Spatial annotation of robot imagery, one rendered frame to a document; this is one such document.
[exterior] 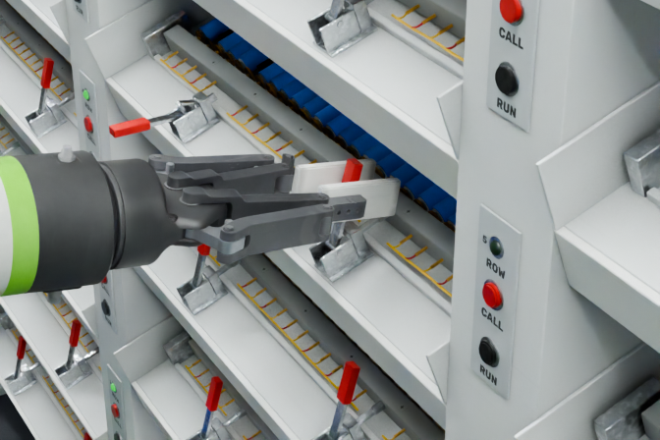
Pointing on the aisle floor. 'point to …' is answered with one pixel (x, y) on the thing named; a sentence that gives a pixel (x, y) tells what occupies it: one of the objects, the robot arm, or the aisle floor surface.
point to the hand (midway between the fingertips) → (346, 191)
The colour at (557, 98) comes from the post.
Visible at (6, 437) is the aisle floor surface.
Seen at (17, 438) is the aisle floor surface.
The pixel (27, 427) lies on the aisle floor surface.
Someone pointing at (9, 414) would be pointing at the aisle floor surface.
